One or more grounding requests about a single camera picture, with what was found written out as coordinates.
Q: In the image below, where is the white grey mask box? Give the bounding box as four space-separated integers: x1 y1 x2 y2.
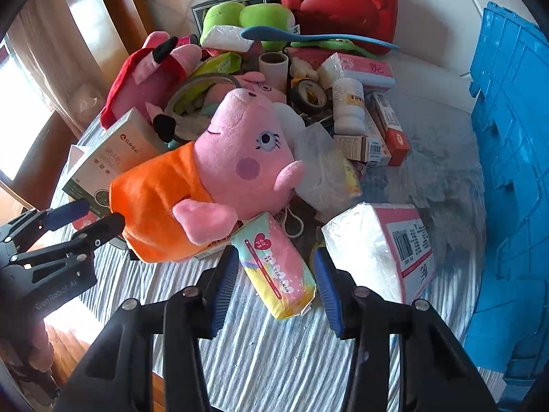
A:
63 108 167 218

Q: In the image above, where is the green plastic spoon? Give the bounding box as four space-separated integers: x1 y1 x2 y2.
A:
289 39 376 59

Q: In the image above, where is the small Kotex pad pack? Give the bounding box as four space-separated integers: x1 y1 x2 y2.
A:
231 213 316 320

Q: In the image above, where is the black yellow tape roll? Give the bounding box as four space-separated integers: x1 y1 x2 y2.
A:
291 79 328 114

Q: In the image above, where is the pig plush red dress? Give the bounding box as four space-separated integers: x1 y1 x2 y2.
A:
100 31 202 143

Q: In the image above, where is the red white medicine box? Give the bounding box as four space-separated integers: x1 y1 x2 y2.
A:
367 91 410 167

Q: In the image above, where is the blue plastic spoon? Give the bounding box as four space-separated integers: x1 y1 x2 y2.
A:
240 26 399 50

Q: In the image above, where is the white pill bottle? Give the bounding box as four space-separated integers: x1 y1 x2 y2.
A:
332 77 366 136

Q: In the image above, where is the pig plush orange dress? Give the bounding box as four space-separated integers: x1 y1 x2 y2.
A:
109 88 306 263

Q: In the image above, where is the small pink tissue pack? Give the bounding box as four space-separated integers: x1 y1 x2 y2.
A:
316 52 396 91

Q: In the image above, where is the green snack packet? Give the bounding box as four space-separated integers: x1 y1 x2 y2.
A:
166 52 242 115

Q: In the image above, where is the white wrapped tissue packet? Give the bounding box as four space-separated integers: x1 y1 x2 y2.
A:
200 25 254 53

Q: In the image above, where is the brown white medicine box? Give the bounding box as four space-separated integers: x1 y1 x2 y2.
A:
333 110 392 167

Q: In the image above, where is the cardboard tube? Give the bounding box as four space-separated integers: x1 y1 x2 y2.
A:
259 52 289 93

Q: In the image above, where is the crumpled clear plastic bag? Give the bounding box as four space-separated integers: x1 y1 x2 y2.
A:
294 123 362 217

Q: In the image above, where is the small pig plush teal dress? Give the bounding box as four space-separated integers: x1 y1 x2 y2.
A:
203 72 287 108

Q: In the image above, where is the clear tape roll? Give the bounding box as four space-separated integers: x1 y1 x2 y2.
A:
165 72 241 143

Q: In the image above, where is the blue plastic crate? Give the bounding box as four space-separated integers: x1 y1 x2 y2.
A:
464 2 548 385

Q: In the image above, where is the green plush toy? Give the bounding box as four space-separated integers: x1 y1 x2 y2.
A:
202 1 299 34

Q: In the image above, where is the red bear-shaped case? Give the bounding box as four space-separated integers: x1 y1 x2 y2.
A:
281 0 398 43

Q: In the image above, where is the pink tissue pack with barcode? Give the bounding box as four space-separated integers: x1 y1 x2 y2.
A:
322 203 435 304

